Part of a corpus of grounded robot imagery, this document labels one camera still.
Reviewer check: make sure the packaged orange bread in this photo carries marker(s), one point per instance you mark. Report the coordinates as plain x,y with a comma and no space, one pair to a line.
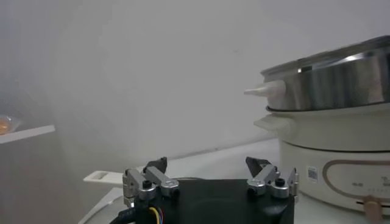
4,126

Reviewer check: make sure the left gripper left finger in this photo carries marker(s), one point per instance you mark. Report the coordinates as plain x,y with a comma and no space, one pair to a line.
158,179

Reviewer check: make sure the white side table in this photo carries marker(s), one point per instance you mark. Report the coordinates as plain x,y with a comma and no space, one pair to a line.
30,133

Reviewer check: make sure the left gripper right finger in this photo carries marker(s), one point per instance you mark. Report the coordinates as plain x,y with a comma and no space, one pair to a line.
265,176

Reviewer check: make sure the stainless steel steamer basket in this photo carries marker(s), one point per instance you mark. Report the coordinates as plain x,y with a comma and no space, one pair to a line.
335,85

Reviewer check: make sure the cream electric cooking pot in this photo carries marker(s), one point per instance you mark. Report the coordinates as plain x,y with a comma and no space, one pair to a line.
304,164

